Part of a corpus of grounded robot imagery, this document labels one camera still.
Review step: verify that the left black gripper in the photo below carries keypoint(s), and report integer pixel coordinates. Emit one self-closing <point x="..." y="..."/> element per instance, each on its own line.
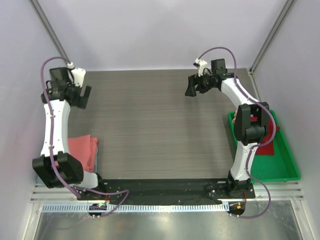
<point x="74" y="102"/>

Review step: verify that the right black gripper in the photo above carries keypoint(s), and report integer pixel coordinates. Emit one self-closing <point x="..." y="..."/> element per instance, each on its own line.
<point x="196" y="83"/>

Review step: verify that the salmon pink t shirt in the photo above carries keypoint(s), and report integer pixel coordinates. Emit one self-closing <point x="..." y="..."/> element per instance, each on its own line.
<point x="83" y="149"/>

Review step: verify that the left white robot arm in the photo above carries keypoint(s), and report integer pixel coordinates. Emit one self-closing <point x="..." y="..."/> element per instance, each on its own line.
<point x="56" y="166"/>

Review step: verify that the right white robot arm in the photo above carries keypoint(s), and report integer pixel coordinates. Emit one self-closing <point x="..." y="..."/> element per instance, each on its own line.
<point x="251" y="124"/>

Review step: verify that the light pink t shirt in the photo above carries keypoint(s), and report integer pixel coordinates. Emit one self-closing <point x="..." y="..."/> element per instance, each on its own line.
<point x="234" y="117"/>

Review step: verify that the folded blue t shirt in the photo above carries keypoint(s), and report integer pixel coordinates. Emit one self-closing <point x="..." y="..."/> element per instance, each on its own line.
<point x="95" y="169"/>

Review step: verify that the green plastic bin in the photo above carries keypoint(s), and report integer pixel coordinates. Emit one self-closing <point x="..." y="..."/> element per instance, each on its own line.
<point x="279" y="167"/>

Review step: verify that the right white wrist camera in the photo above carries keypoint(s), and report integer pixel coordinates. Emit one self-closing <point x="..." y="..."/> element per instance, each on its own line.
<point x="201" y="65"/>

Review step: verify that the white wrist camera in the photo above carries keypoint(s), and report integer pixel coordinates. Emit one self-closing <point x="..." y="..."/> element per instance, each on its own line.
<point x="77" y="74"/>
<point x="201" y="65"/>

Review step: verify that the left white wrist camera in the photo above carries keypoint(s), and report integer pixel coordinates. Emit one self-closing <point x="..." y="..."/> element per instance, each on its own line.
<point x="77" y="74"/>

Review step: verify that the left aluminium frame post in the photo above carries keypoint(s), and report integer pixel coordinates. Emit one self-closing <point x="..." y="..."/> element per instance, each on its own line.
<point x="35" y="4"/>

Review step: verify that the aluminium frame post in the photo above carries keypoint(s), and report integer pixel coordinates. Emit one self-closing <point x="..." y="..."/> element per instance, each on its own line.
<point x="35" y="4"/>
<point x="280" y="19"/>

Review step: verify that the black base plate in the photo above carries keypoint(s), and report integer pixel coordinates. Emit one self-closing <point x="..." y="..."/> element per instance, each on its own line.
<point x="174" y="192"/>

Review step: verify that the right aluminium frame post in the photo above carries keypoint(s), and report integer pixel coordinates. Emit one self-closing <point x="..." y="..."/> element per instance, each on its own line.
<point x="280" y="19"/>

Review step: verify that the slotted cable duct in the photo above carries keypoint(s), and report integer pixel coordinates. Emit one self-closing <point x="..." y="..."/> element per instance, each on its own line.
<point x="90" y="208"/>

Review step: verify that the aluminium front rail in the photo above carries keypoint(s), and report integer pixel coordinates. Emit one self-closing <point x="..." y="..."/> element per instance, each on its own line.
<point x="278" y="191"/>

